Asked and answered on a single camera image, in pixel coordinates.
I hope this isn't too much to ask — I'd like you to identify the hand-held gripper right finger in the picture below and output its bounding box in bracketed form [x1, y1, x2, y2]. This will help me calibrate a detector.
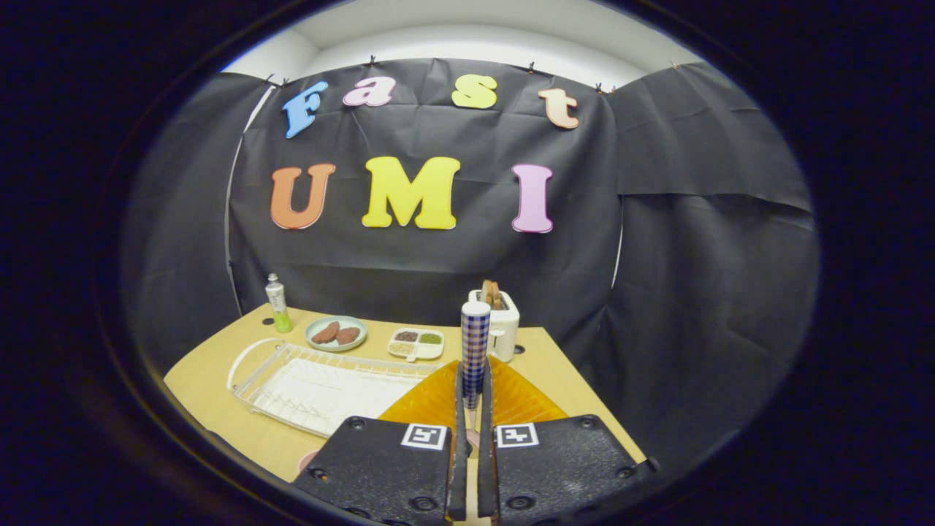
[478, 357, 660, 526]

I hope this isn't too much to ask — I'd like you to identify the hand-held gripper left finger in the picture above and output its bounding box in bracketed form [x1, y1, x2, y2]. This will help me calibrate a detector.
[292, 360, 468, 526]

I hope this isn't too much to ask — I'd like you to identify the pink plate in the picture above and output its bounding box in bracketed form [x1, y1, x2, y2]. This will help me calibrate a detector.
[296, 427, 481, 474]

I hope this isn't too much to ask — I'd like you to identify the white dish rack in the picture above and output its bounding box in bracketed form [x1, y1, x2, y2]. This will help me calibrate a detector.
[226, 338, 446, 439]

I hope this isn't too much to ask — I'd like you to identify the blue checked handle spoon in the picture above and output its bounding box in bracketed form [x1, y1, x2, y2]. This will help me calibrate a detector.
[461, 301, 492, 410]

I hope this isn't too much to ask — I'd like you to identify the teal rimmed plate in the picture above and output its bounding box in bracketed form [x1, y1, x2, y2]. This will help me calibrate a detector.
[305, 316, 368, 353]

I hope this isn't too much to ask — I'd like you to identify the white divided condiment tray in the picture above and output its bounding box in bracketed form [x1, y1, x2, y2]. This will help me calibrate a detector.
[387, 328, 445, 362]

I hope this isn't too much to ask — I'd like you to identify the white toaster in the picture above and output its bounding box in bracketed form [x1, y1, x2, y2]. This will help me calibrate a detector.
[468, 289, 521, 363]

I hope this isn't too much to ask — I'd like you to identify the green liquid bottle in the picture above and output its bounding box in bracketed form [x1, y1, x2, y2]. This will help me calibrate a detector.
[265, 273, 293, 334]

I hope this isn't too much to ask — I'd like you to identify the black backdrop cloth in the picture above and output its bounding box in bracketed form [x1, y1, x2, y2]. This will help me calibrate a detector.
[121, 57, 823, 476]

